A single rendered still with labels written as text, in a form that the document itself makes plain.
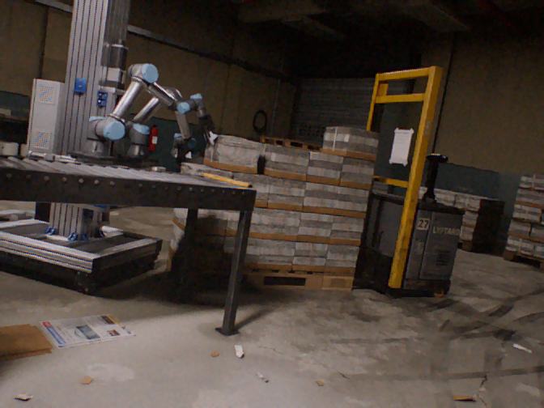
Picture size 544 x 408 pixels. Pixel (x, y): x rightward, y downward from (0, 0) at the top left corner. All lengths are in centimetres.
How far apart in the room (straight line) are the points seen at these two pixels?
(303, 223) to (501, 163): 640
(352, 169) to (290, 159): 54
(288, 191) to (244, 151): 45
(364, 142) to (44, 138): 229
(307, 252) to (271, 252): 30
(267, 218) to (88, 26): 174
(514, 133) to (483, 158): 67
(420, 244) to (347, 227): 65
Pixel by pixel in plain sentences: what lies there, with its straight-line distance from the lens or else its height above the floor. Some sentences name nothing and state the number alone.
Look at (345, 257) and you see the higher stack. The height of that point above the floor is 28.
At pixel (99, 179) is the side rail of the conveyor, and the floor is 79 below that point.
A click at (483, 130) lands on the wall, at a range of 980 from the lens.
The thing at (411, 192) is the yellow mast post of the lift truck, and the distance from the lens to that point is 390.
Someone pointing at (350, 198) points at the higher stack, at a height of 75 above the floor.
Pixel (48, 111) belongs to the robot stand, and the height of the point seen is 104.
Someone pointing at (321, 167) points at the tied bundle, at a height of 95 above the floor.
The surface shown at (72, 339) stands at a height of 1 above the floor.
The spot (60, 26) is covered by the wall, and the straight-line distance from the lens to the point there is 974.
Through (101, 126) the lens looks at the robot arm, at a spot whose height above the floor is 100.
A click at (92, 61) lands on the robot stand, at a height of 140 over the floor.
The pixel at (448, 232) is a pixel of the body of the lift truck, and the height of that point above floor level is 58.
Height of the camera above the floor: 101
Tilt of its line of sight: 6 degrees down
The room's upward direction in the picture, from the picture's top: 9 degrees clockwise
